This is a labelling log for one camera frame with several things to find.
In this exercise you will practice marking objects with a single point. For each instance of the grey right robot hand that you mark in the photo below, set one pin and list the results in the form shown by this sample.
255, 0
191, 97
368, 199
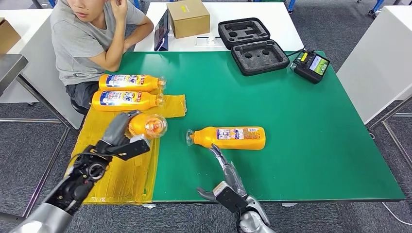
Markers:
233, 180

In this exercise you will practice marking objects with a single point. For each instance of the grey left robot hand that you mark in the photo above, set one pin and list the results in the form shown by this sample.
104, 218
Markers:
116, 130

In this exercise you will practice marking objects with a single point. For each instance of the person's right hand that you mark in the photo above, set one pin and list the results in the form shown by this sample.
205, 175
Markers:
119, 9

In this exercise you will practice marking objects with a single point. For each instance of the orange detergent bottle clear cap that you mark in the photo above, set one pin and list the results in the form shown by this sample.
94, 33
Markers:
206, 139
148, 103
148, 84
141, 125

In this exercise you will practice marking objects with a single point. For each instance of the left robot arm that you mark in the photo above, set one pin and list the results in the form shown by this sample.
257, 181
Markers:
74, 186

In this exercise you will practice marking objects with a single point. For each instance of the person's right forearm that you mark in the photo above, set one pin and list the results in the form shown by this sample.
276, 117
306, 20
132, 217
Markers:
112, 48

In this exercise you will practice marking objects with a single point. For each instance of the person's left forearm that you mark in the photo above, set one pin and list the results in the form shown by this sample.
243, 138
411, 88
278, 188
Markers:
141, 33

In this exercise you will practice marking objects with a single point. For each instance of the black stool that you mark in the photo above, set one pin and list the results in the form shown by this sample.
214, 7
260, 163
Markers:
78, 108

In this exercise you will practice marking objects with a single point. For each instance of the dark tablet with stand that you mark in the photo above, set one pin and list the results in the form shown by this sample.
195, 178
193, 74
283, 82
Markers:
162, 31

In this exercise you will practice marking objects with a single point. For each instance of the yellow taped cardboard mat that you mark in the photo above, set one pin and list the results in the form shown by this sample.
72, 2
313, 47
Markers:
128, 180

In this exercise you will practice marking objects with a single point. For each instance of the person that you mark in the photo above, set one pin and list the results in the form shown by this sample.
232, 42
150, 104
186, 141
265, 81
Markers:
74, 41

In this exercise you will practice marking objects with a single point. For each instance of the closed brown cardboard box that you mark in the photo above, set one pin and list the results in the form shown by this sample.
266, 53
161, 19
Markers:
188, 21

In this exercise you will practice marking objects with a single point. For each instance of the thin black pen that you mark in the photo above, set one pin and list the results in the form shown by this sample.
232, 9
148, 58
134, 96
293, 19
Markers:
200, 37

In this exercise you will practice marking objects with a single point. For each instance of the white side table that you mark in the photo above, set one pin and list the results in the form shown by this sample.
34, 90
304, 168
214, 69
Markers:
33, 38

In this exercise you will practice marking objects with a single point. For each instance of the small white plastic item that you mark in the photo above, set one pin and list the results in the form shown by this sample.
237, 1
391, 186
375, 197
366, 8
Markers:
210, 40

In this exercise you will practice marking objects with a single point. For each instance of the open brown cardboard box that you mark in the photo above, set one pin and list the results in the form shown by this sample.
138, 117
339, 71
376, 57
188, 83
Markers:
7, 36

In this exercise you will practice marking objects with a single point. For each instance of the grey metal table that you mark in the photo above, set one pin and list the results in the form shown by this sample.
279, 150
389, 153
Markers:
9, 68

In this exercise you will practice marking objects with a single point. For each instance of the open black foam case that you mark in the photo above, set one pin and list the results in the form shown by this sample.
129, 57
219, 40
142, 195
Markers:
257, 58

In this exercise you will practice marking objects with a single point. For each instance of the black remote controller with screen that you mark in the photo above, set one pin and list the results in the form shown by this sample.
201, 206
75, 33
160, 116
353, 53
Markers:
308, 68

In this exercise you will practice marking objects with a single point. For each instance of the green plastic crate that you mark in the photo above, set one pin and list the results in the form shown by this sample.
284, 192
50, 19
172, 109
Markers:
272, 1

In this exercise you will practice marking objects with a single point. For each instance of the white table with box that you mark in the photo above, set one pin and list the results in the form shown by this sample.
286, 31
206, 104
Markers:
273, 21

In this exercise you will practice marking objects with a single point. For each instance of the white table with metal legs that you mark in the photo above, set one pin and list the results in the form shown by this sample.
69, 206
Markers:
375, 63

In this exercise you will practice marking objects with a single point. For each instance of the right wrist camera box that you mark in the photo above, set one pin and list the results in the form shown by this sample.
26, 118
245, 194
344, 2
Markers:
230, 197

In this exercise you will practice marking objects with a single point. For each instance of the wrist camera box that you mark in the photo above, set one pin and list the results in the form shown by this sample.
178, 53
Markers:
135, 149
230, 197

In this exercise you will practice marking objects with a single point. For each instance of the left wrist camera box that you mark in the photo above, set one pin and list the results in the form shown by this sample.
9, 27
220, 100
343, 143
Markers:
135, 149

